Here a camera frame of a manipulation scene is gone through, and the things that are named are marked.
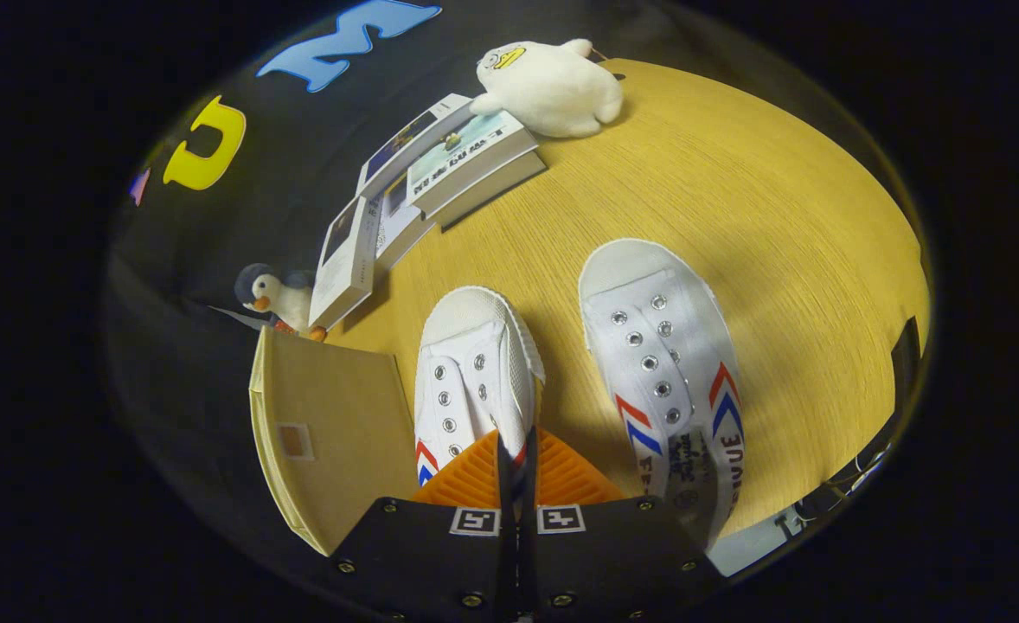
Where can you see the beige fabric storage box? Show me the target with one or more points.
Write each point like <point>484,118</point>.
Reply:
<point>345,433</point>

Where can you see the black upright object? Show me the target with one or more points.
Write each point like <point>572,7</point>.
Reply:
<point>906,359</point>

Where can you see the thick book with teal cover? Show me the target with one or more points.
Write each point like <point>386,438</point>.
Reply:
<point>475,164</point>

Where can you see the penguin plush toy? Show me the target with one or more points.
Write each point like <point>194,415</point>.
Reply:
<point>280,298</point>

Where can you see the thin white book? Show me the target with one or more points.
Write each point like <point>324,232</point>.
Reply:
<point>401,221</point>

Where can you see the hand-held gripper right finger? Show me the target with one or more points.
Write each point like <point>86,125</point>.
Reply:
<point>528,562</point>

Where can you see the white canvas shoe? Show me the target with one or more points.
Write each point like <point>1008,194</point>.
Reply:
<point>475,363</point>
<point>656,346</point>

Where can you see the white duck plush toy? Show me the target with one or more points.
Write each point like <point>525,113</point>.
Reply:
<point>553,86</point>

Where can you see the book with dark cover picture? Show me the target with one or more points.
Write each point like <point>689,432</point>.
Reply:
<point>401,143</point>

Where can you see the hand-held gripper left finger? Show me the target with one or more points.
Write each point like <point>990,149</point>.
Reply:
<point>506,562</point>

